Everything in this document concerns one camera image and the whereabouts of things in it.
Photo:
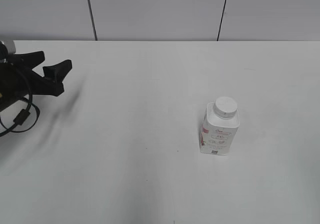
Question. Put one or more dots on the white yili changqing bottle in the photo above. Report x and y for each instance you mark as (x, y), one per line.
(217, 134)

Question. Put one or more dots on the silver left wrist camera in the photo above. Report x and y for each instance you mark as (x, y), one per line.
(7, 47)

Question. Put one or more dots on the white round bottle cap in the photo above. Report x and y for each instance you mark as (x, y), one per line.
(225, 107)

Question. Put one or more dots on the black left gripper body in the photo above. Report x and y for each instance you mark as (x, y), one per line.
(17, 79)

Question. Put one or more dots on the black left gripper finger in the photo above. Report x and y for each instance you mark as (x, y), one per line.
(58, 72)

